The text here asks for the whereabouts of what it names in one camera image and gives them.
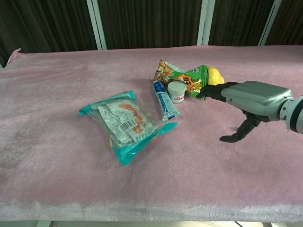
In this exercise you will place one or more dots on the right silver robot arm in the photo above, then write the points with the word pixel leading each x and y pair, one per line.
pixel 295 113

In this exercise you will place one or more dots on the yellow lemon toy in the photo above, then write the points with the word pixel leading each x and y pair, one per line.
pixel 215 76

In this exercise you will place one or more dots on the white frame post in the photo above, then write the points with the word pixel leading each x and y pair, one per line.
pixel 204 22
pixel 270 22
pixel 96 23

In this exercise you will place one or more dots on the teal clear snack packet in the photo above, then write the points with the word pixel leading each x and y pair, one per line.
pixel 125 123

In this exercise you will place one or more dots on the green orange snack bag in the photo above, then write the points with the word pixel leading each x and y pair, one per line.
pixel 183 76

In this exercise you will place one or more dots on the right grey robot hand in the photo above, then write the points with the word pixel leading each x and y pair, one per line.
pixel 258 97

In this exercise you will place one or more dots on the small white grey jar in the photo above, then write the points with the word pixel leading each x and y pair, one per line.
pixel 176 92

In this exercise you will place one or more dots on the dark pleated curtain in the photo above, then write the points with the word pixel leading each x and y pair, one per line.
pixel 151 23

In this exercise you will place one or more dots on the blue white toothpaste tube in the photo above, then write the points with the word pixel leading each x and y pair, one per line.
pixel 164 100

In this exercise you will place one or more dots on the pink fleece table cloth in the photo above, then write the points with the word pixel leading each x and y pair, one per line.
pixel 151 132

